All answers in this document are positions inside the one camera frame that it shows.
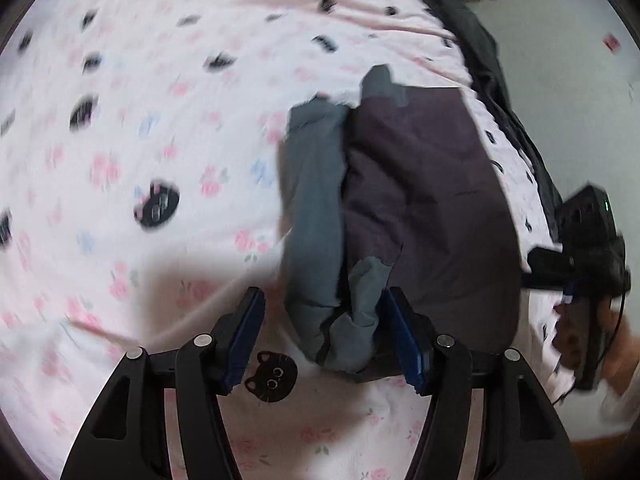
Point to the pink cat print bedsheet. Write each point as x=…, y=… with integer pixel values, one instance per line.
x=139, y=175

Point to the purple and grey jacket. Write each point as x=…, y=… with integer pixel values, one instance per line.
x=395, y=192

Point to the person's right hand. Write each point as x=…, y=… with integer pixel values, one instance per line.
x=620, y=364

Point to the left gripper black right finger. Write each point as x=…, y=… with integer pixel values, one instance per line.
x=521, y=436

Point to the dark grey jeans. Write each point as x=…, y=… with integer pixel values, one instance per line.
x=480, y=53

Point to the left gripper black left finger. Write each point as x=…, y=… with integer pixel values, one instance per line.
x=124, y=435

